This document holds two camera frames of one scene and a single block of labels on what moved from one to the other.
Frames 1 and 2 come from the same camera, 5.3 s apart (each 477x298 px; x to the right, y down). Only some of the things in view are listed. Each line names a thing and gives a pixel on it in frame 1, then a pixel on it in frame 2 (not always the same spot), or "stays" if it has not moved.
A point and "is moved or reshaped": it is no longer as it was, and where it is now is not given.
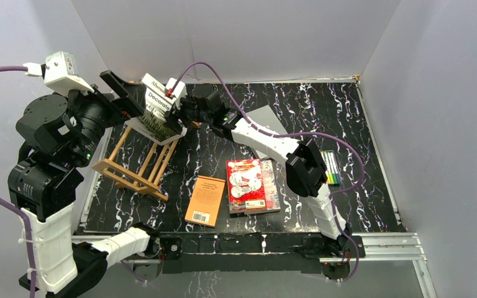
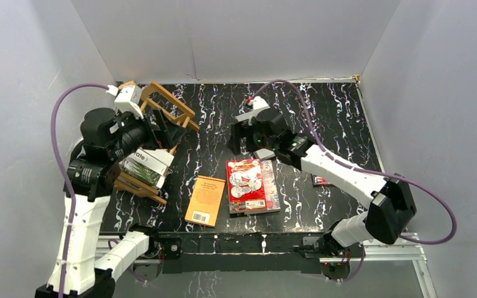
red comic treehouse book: (245, 185) stays
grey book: (263, 116) is moved or reshaped
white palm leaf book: (156, 130) is moved or reshaped
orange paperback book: (205, 202) stays
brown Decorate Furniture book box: (157, 104) → (154, 159)
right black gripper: (173, 119) → (239, 131)
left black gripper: (120, 102) → (158, 132)
